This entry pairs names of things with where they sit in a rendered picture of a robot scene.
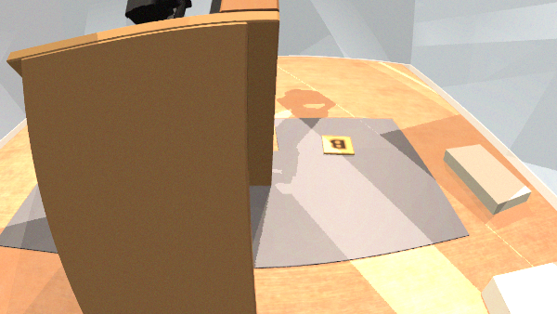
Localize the yellow tile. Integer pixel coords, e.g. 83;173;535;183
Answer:
322;135;355;155

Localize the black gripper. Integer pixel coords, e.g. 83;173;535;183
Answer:
177;2;186;18

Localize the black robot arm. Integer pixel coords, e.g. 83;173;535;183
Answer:
124;0;222;25

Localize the orange board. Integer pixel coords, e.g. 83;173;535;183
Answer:
6;0;279;314

